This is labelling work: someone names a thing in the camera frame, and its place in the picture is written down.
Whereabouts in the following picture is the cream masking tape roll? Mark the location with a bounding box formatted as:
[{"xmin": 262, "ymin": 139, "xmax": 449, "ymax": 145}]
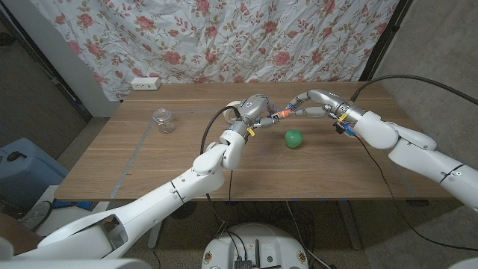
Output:
[{"xmin": 225, "ymin": 99, "xmax": 243, "ymax": 124}]

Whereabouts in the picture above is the person bare leg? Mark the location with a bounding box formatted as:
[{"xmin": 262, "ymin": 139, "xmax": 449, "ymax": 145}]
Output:
[{"xmin": 0, "ymin": 211, "xmax": 42, "ymax": 256}]

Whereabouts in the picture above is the clear glass jar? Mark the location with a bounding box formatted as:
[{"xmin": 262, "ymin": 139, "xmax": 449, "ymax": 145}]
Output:
[{"xmin": 152, "ymin": 108, "xmax": 177, "ymax": 135}]

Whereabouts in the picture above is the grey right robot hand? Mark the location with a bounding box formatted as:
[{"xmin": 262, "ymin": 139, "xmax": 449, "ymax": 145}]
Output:
[{"xmin": 286, "ymin": 88, "xmax": 367, "ymax": 127}]

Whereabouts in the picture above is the white power strip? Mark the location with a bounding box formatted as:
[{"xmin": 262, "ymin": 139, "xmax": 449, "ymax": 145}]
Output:
[{"xmin": 130, "ymin": 76, "xmax": 162, "ymax": 91}]

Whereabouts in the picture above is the blue plastic container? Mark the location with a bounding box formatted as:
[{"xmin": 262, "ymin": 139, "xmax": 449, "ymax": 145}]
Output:
[{"xmin": 0, "ymin": 137, "xmax": 70, "ymax": 210}]

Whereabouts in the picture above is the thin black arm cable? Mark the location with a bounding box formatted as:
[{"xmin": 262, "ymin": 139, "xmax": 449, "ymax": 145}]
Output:
[
  {"xmin": 354, "ymin": 136, "xmax": 478, "ymax": 252},
  {"xmin": 226, "ymin": 170, "xmax": 233, "ymax": 226}
]

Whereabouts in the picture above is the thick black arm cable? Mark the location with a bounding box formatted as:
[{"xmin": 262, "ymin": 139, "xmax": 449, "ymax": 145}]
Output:
[
  {"xmin": 349, "ymin": 74, "xmax": 478, "ymax": 105},
  {"xmin": 199, "ymin": 105, "xmax": 243, "ymax": 156}
]

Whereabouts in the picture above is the green ball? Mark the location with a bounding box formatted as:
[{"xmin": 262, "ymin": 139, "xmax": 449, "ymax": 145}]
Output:
[{"xmin": 284, "ymin": 129, "xmax": 304, "ymax": 149}]

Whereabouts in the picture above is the floral backdrop cloth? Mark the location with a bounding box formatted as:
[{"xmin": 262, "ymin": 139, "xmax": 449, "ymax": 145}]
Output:
[{"xmin": 29, "ymin": 0, "xmax": 400, "ymax": 102}]

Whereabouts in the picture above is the black backdrop stand pole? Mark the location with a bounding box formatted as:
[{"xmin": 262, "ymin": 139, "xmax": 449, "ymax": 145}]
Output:
[{"xmin": 358, "ymin": 0, "xmax": 414, "ymax": 82}]

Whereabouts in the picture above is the grey sneaker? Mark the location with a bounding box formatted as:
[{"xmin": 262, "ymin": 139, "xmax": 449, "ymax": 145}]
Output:
[{"xmin": 16, "ymin": 200, "xmax": 53, "ymax": 232}]

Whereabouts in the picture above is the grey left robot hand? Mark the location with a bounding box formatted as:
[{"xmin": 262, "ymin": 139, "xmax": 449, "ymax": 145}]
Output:
[{"xmin": 228, "ymin": 93, "xmax": 280, "ymax": 138}]

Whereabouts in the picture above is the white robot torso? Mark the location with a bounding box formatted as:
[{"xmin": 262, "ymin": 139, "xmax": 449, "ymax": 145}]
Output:
[{"xmin": 201, "ymin": 222, "xmax": 309, "ymax": 269}]

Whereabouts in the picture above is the grey table leg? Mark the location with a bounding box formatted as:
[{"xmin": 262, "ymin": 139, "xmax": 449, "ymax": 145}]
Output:
[{"xmin": 337, "ymin": 200, "xmax": 364, "ymax": 250}]

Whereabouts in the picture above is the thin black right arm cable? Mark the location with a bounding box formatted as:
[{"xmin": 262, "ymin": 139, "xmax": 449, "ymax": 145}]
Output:
[{"xmin": 354, "ymin": 136, "xmax": 478, "ymax": 252}]

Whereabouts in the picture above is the blue plastic piece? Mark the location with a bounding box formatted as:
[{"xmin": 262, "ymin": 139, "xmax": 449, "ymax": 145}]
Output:
[{"xmin": 53, "ymin": 200, "xmax": 93, "ymax": 211}]

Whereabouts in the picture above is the white table leg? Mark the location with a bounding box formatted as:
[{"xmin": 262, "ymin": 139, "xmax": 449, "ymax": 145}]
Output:
[{"xmin": 148, "ymin": 220, "xmax": 164, "ymax": 250}]

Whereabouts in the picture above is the white floor cable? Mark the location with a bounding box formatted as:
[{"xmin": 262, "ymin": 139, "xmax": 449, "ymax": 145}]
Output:
[{"xmin": 285, "ymin": 201, "xmax": 332, "ymax": 269}]

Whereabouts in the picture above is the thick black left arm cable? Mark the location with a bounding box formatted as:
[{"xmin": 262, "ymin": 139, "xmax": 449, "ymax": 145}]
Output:
[{"xmin": 199, "ymin": 105, "xmax": 243, "ymax": 156}]

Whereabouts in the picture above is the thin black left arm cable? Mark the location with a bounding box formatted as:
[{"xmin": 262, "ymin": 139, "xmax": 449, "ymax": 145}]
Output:
[{"xmin": 226, "ymin": 170, "xmax": 233, "ymax": 226}]

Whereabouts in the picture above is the black round floor object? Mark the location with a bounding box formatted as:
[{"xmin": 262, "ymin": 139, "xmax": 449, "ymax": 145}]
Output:
[{"xmin": 173, "ymin": 201, "xmax": 197, "ymax": 220}]

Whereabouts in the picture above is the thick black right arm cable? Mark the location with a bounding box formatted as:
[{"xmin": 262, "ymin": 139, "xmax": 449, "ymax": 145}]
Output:
[{"xmin": 349, "ymin": 74, "xmax": 478, "ymax": 105}]

